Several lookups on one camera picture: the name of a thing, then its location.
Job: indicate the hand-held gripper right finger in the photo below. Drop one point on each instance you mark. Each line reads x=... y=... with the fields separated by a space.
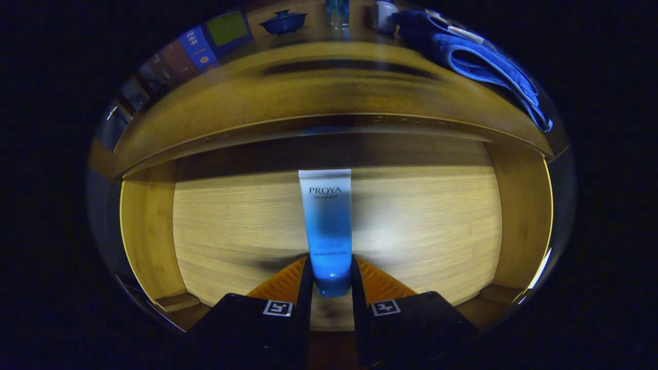
x=406 y=334

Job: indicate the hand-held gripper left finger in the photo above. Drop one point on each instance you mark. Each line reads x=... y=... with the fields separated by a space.
x=257 y=334

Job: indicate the wooden drawer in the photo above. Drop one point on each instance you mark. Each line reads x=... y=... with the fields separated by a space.
x=426 y=226

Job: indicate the blue and white tube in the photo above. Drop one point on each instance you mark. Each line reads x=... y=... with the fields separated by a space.
x=326 y=226

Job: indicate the wooden countertop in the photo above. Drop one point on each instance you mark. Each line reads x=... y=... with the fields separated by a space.
x=318 y=92

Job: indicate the dark brown book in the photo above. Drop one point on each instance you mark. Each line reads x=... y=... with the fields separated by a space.
x=154 y=74

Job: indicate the blue towel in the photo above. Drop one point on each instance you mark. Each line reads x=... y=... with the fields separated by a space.
x=478 y=61

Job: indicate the reddish brown book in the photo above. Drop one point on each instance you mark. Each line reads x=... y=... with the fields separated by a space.
x=177 y=59

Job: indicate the blue lidded teacup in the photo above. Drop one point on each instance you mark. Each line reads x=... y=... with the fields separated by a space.
x=284 y=23

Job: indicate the white bottle with dark cap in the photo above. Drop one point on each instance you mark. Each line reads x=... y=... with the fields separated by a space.
x=384 y=18

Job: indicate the teal glass bottle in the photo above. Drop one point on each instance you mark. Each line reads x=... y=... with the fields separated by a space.
x=337 y=13

